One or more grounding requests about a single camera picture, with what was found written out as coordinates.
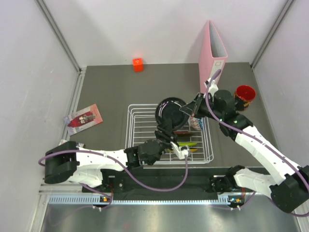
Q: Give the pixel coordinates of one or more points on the pink ring binder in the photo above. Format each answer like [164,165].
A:
[213,54]

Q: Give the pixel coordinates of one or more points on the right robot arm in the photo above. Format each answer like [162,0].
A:
[286,184]

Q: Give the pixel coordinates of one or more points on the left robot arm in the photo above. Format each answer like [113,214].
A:
[69,162]

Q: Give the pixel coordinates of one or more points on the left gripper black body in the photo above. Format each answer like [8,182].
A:
[166,137]

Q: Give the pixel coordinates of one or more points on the red blue patterned bowl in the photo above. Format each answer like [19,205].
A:
[196,123]

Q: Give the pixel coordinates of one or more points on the yellow plate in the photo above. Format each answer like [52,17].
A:
[191,150]

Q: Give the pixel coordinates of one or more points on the white wire dish rack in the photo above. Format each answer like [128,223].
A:
[141,125]

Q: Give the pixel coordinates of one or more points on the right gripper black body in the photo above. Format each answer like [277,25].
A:
[201,108]

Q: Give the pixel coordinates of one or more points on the black glossy plate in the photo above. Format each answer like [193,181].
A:
[169,109]

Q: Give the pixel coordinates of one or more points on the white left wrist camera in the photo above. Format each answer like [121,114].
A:
[181,152]

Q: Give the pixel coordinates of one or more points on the floral patterned cloth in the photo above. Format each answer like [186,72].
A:
[73,143]

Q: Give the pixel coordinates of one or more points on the green plate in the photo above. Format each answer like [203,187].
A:
[189,144]

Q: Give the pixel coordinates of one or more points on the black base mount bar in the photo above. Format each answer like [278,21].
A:
[198,181]

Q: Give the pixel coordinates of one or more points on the red floral plate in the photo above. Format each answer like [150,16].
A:
[184,133]

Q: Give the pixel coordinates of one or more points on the red cup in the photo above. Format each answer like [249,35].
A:
[244,95]

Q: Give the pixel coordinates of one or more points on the orange cube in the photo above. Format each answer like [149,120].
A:
[137,64]

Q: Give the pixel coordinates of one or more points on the red illustrated card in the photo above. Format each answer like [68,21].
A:
[83,119]

